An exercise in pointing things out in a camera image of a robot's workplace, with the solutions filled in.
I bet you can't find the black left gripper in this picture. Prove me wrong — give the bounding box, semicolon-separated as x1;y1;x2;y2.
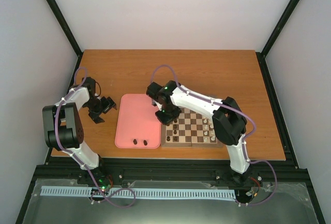
84;96;117;124

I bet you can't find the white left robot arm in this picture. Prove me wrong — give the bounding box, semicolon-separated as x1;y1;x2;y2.
42;77;116;184

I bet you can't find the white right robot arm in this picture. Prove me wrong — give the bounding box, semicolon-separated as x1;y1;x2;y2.
146;80;249;186

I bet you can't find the left controller circuit board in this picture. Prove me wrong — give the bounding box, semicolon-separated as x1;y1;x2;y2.
91;174;113;196

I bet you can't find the wooden chessboard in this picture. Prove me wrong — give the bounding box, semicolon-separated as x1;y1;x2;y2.
161;108;223;148

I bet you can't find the pink plastic tray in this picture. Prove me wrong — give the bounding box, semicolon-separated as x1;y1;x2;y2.
115;94;161;149

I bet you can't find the black aluminium frame rail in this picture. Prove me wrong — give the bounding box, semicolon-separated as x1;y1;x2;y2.
32;157;310;184

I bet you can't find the light blue cable duct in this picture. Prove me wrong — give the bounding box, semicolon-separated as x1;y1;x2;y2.
40;186;236;201

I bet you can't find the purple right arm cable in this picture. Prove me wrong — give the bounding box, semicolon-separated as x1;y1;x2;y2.
150;65;278;206

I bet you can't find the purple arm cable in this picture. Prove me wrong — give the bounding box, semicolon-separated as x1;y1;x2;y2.
55;66;137;209
150;65;278;206

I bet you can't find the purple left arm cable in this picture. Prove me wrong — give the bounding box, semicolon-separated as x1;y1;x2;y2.
55;66;137;209

